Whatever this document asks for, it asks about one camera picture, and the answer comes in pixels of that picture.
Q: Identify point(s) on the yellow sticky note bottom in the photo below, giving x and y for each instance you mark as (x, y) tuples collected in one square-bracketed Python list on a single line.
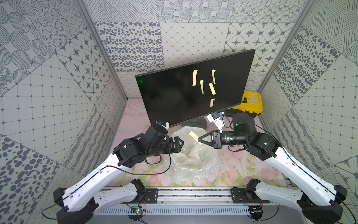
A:
[(212, 102)]

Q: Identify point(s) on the yellow sticky note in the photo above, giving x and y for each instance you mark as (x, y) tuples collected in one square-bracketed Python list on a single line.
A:
[(201, 86), (213, 76), (212, 102), (194, 77), (195, 137), (211, 85)]

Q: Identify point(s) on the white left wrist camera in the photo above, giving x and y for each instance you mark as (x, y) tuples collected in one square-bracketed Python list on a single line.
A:
[(163, 123)]

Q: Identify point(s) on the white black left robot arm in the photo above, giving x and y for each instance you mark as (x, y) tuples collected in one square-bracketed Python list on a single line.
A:
[(81, 201)]

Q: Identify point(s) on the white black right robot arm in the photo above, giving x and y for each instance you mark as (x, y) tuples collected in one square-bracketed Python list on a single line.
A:
[(319, 201)]

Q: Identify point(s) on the yellow black toolbox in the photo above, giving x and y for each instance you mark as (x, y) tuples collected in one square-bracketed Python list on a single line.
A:
[(251, 103)]

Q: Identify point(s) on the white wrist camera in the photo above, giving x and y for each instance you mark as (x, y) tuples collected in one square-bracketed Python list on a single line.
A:
[(163, 123), (215, 118)]

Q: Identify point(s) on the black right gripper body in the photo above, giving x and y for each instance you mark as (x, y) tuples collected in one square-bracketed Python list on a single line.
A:
[(228, 138)]

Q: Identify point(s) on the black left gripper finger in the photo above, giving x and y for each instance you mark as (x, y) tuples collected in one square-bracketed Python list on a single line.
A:
[(176, 140), (177, 147)]

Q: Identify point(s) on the clear plastic trash bag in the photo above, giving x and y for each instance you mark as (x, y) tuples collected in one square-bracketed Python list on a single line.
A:
[(195, 161)]

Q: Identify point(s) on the aluminium mounting rail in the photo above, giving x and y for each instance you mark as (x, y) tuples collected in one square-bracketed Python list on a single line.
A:
[(209, 201)]

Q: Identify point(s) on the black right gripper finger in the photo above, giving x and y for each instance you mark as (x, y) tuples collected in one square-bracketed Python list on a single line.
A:
[(209, 143), (207, 135)]

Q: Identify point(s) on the small green circuit board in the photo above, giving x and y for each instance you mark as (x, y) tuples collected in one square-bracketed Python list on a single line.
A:
[(139, 211)]

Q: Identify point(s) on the black computer monitor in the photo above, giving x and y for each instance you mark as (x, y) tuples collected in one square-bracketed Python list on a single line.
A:
[(168, 94)]

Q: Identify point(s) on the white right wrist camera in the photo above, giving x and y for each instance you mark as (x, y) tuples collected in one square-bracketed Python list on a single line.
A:
[(215, 118)]

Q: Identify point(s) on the grey round monitor stand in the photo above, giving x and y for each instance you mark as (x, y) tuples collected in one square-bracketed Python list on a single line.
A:
[(200, 122)]

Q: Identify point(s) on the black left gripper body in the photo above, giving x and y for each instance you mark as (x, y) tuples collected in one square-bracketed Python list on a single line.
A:
[(172, 144)]

